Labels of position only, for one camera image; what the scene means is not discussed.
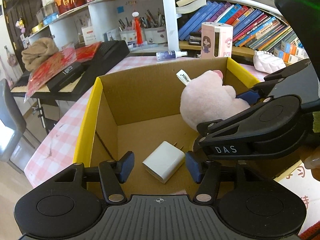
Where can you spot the pink pig plush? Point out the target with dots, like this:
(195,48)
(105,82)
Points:
(207,100)

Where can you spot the white shelf unit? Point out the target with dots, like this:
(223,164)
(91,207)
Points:
(170,17)

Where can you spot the orange blue white carton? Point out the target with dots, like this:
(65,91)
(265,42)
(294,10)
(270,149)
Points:
(291,46)
(287,57)

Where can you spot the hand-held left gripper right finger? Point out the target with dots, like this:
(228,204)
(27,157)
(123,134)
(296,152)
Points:
(193,166)

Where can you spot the grey chair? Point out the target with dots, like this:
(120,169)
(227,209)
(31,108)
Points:
(10,120)

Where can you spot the red patterned plastic bag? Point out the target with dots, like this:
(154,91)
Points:
(50,67)

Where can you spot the beige cloth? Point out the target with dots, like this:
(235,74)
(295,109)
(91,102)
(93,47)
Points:
(37,52)

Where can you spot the black keyboard stand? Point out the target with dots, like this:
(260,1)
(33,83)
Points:
(42,115)

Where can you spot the row of leaning books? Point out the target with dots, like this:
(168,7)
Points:
(240,17)

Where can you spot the yellow cardboard box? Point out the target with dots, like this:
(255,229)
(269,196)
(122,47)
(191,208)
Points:
(150,100)

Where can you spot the person's right hand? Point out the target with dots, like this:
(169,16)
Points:
(308,156)

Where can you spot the red tassel ornament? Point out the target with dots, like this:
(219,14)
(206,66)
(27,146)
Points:
(138,30)

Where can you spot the white box red label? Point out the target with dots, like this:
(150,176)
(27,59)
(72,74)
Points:
(88,36)

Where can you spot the black electronic keyboard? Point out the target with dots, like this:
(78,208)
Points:
(110,52)

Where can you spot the red envelope pack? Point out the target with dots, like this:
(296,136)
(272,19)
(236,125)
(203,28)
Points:
(87,51)

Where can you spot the purple white spray bottle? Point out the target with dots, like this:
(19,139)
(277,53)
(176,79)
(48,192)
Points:
(167,55)

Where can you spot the black stapler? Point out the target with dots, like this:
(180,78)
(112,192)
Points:
(195,38)

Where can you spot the blue white small box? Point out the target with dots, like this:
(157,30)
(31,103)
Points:
(111,35)

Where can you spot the open beige book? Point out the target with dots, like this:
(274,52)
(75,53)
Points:
(192,1)

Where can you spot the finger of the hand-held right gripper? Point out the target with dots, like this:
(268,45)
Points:
(225,125)
(247,96)

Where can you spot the teal small box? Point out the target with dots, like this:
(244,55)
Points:
(50,19)

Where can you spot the white pen cup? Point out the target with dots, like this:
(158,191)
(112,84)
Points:
(127,37)
(155,35)

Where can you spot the pink cartoon pen holder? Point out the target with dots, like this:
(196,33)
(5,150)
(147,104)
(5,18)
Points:
(225,40)

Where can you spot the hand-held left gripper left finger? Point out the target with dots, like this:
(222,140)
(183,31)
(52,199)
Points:
(126,166)

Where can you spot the white quilted bag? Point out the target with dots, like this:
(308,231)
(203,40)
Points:
(267,62)

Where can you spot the pink cartoon table mat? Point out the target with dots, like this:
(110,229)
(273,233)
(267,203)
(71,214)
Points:
(300,195)

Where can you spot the dark wooden door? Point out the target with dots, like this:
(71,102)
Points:
(15,25)

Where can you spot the white charger plug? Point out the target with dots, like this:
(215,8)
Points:
(162,161)

